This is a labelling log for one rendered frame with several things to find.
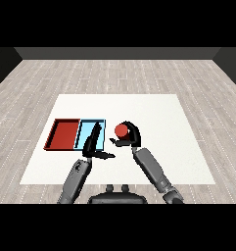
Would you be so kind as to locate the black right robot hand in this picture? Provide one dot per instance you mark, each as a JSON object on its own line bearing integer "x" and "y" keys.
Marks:
{"x": 133, "y": 135}

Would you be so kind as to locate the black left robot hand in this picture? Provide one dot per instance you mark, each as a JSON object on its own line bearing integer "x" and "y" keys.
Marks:
{"x": 91, "y": 143}

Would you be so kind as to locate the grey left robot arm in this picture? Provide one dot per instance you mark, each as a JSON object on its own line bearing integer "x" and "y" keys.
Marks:
{"x": 75, "y": 179}

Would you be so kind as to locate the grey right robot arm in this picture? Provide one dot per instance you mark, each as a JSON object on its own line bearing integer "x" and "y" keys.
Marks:
{"x": 155, "y": 173}

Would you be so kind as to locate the small red can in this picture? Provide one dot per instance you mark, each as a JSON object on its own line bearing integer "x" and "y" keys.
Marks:
{"x": 121, "y": 130}

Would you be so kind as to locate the light blue shallow open box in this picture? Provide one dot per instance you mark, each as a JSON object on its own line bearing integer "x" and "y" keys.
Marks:
{"x": 85, "y": 130}

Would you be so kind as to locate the red shallow open box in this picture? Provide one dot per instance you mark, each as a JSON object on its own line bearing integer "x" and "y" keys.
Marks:
{"x": 64, "y": 134}

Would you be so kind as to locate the dark grey robot body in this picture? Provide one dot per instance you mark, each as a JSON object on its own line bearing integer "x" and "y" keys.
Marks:
{"x": 117, "y": 197}

